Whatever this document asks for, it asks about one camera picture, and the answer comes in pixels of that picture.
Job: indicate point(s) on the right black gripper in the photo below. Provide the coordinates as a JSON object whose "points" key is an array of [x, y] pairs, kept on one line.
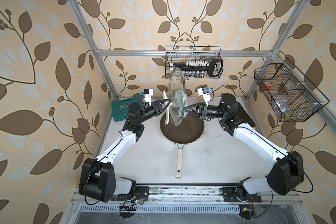
{"points": [[203, 110]]}

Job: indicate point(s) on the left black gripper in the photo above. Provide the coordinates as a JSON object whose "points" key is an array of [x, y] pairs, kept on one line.
{"points": [[155, 107]]}

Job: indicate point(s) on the glass pot lid cream handle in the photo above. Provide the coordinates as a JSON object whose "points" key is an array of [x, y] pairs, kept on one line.
{"points": [[176, 82]]}

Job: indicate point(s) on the green microfibre cloth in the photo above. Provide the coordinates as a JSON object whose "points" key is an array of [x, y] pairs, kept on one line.
{"points": [[181, 101]]}

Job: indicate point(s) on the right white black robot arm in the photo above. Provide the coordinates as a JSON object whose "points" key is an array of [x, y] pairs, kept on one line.
{"points": [[286, 167]]}

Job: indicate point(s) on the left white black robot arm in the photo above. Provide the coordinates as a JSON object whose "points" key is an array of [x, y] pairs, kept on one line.
{"points": [[98, 180]]}

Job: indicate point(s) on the black socket set holder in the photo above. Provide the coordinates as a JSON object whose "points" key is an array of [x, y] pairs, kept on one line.
{"points": [[211, 68]]}

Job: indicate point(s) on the green plastic tool case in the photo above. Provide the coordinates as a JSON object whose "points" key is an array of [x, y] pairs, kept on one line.
{"points": [[120, 107]]}

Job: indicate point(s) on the clear plastic bag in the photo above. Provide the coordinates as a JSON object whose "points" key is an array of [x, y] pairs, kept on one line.
{"points": [[282, 101]]}

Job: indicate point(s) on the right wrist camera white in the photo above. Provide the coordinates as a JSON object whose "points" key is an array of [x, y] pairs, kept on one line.
{"points": [[205, 92]]}

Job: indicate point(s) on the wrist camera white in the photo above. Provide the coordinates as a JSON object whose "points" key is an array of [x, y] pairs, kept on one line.
{"points": [[205, 92], [147, 94]]}

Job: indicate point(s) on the brown frying pan cream handle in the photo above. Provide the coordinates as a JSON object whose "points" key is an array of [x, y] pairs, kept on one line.
{"points": [[188, 131]]}

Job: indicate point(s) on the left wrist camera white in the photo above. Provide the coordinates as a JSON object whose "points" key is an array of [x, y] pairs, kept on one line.
{"points": [[147, 94]]}

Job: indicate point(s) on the black wire basket back wall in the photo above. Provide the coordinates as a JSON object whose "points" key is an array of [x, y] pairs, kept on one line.
{"points": [[181, 54]]}

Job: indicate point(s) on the black wire basket wall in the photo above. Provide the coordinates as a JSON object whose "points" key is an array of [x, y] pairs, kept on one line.
{"points": [[306, 99], [181, 54]]}

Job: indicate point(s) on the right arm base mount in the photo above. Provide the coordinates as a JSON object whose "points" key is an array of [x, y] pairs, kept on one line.
{"points": [[236, 195]]}

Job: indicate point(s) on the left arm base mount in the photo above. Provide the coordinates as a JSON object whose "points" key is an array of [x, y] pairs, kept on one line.
{"points": [[139, 193]]}

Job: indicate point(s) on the black wire basket right wall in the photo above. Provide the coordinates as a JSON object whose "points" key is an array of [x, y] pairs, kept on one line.
{"points": [[306, 99]]}

